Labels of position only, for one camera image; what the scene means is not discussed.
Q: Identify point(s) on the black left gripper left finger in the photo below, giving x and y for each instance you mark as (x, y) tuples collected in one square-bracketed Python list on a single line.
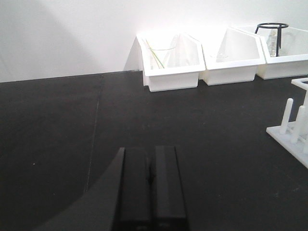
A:
[(135, 213)]

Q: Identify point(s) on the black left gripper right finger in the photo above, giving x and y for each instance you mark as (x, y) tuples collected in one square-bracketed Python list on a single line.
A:
[(169, 212)]

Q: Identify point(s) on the white test tube rack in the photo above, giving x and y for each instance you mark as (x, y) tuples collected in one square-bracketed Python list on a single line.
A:
[(293, 136)]

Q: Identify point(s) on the white left storage bin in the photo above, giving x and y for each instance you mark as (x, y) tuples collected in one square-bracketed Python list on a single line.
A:
[(189, 61)]

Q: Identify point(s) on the white storage bin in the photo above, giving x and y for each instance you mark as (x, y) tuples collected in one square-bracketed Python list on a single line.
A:
[(189, 61), (244, 52), (292, 65)]

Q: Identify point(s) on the small clear glass beaker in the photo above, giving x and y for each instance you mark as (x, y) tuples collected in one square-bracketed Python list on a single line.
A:
[(219, 57)]

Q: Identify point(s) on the white middle storage bin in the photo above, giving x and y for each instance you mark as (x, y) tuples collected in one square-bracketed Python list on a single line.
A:
[(244, 52)]

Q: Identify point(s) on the white right storage bin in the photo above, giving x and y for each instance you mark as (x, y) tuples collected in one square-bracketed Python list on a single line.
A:
[(292, 65)]

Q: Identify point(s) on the clear glass flask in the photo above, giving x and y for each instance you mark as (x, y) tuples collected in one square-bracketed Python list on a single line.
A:
[(286, 42)]

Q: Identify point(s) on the black wire tripod stand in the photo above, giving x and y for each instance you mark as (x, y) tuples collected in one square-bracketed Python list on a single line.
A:
[(278, 27)]

